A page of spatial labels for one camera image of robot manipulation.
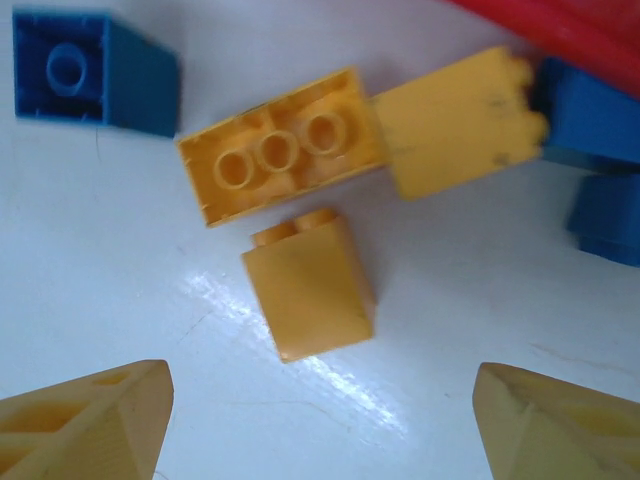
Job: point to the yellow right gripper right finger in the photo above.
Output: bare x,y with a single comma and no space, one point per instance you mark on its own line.
565,430

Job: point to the red plastic bin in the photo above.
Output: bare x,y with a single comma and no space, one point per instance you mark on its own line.
560,25

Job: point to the blue two-by-two lego brick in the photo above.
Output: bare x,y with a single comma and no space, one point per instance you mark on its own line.
75,70

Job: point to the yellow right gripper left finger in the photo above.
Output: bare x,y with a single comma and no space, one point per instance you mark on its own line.
75,430

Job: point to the orange two-by-four lego brick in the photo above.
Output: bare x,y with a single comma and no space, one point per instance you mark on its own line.
280,150

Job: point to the orange two-by-two lego brick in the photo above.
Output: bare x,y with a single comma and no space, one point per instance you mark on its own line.
310,295

